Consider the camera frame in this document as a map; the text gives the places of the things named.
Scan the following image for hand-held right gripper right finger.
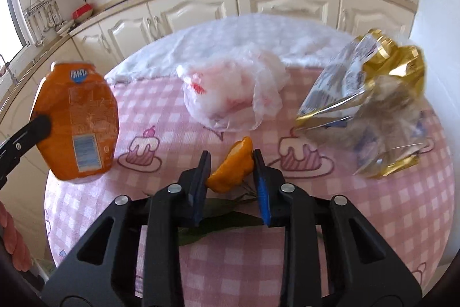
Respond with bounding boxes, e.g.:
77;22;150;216
252;149;423;307

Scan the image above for sink faucet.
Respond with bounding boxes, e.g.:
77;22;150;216
0;53;18;85

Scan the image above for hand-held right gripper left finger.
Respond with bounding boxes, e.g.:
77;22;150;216
42;150;212;307

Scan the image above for pink checkered tablecloth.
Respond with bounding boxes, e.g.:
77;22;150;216
43;66;456;307

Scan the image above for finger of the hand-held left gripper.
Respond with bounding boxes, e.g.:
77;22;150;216
0;115;52;189

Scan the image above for window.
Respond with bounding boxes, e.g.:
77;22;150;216
0;0;28;54

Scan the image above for metal utensil rack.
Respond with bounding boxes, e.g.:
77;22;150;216
23;0;69;47

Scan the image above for red bowl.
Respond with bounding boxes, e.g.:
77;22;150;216
72;3;95;22

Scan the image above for orange peel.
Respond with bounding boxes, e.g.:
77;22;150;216
206;136;254;193

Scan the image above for white bowls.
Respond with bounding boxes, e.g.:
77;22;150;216
55;21;78;35

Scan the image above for crushed orange soda bottle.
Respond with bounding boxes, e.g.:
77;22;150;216
30;62;120;182

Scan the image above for gold and clear plastic bag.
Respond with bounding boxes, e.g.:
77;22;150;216
295;28;434;180

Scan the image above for white plastic bag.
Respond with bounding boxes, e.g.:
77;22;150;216
176;43;291;131

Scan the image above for green leaves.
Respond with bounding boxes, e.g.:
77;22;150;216
178;185;265;246

